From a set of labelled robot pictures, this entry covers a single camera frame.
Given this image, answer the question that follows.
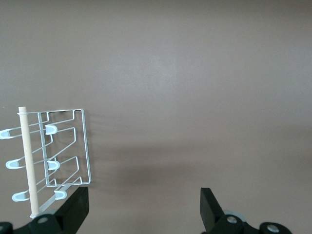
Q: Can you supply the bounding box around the white wire cup rack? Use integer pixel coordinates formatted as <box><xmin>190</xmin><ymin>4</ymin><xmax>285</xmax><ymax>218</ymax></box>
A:
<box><xmin>0</xmin><ymin>106</ymin><xmax>92</xmax><ymax>219</ymax></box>

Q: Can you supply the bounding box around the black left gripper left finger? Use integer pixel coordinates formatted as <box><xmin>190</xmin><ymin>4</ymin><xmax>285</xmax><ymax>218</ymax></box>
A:
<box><xmin>28</xmin><ymin>187</ymin><xmax>90</xmax><ymax>234</ymax></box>

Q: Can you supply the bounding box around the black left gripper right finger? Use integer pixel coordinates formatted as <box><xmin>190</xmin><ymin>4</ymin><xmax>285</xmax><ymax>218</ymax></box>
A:
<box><xmin>200</xmin><ymin>187</ymin><xmax>291</xmax><ymax>234</ymax></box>

